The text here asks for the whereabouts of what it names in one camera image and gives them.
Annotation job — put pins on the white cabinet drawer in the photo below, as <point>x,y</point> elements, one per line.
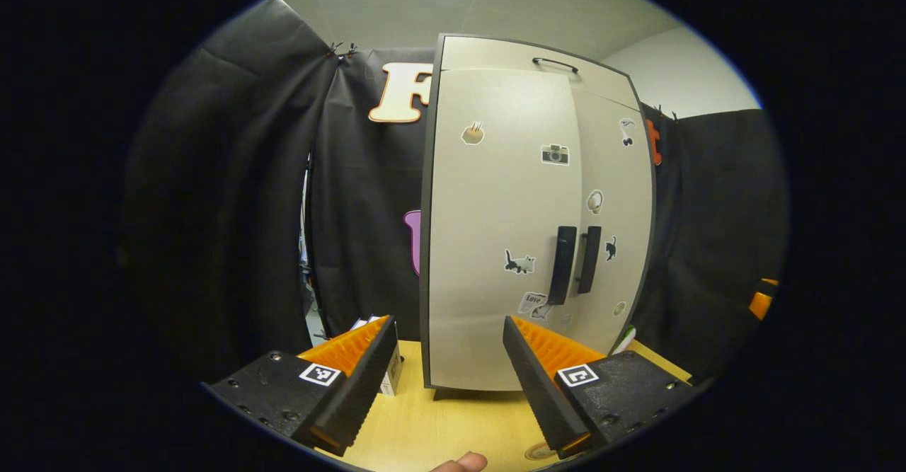
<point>495,54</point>

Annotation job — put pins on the white and grey cabinet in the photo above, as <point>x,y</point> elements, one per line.
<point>425,245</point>

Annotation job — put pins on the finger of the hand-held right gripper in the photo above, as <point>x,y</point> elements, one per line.
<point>762,303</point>

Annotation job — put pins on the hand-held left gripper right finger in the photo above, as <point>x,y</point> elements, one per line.
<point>538,394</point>

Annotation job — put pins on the green striped watermelon toy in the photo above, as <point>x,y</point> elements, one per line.
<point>626,339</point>

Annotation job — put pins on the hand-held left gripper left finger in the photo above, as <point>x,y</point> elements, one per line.
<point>361,387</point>

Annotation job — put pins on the black backdrop cloth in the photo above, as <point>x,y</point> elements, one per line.
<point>233,210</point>

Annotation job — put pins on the white cabinet door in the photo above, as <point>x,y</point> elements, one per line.
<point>626,203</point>
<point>488,231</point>

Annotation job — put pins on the white cardboard box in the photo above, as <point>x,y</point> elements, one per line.
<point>393,376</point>

